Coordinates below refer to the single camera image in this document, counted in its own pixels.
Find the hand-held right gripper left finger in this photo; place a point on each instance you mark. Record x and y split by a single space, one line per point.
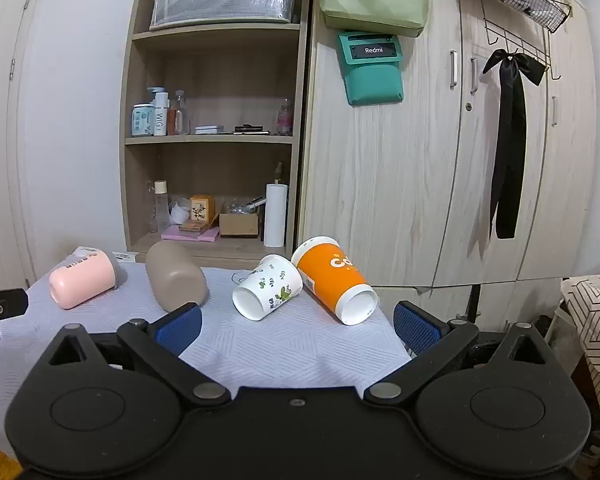
179 329

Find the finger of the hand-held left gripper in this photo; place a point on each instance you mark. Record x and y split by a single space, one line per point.
2 305

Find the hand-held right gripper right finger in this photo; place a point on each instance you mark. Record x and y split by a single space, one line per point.
416 331

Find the taupe cup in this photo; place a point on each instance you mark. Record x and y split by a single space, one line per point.
175 275

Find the pink cup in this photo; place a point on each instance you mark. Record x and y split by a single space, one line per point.
82 280

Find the orange paper cup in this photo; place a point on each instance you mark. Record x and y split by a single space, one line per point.
330 272

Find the white floral cup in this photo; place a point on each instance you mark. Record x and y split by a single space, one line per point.
272 282

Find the white printed card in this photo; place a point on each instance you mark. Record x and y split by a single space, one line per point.
125 258

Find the pink flat box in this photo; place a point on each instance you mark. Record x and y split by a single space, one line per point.
190 235

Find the white textured table cloth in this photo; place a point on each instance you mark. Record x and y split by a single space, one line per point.
290 347

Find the small white mug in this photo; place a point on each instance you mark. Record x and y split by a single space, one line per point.
181 212

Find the small cardboard box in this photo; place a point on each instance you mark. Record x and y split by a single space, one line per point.
238 225

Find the clear bottle with white cap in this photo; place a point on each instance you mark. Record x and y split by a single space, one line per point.
161 210

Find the yellow floral box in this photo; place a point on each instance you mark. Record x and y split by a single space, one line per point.
202 208

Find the white paper towel roll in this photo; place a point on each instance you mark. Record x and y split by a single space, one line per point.
275 215

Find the light wooden wardrobe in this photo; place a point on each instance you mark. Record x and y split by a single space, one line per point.
380 185

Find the wooden shelf unit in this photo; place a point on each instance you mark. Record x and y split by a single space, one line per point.
207 139

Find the flat white tin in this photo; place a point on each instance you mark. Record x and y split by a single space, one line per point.
209 129

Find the teal label jar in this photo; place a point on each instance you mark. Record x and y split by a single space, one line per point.
142 121

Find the clear glass bottle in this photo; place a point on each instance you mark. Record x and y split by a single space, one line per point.
179 117

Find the flat black case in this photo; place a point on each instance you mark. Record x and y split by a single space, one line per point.
251 129

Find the white pump bottle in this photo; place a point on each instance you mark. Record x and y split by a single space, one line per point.
159 115

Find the black ribbon bow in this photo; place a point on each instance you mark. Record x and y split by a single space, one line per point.
511 125

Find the pink small bottle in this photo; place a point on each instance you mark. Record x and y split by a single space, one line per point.
285 120

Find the teal pouch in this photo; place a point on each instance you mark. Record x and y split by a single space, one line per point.
375 80

